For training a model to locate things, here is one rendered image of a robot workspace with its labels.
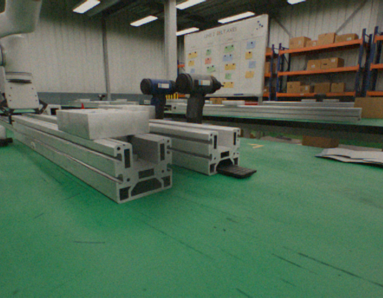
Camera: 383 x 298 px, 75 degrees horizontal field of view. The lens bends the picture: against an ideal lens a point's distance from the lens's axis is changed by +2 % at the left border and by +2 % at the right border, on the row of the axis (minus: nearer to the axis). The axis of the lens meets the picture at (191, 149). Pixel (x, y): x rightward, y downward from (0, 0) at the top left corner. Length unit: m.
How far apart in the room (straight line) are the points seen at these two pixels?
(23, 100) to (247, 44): 3.02
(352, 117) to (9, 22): 1.75
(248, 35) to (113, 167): 3.45
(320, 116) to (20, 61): 1.66
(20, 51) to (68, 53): 11.75
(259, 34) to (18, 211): 3.44
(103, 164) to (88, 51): 12.88
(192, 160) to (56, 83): 12.14
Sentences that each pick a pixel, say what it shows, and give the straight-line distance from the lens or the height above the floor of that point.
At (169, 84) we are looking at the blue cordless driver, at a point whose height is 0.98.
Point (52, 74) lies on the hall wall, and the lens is 12.59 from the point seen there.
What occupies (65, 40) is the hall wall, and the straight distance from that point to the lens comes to 12.96.
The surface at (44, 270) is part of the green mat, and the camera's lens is 0.27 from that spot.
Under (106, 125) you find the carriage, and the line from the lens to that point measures 0.42.
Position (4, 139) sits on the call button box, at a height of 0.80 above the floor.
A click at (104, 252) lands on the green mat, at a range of 0.28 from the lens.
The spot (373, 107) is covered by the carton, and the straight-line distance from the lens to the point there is 2.27.
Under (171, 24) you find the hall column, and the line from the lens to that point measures 9.35.
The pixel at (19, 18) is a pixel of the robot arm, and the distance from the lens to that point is 1.05.
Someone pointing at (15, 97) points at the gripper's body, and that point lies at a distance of 1.15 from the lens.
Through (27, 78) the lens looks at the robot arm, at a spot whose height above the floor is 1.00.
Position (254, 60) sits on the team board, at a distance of 3.59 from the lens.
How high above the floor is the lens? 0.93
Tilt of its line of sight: 12 degrees down
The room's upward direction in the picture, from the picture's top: straight up
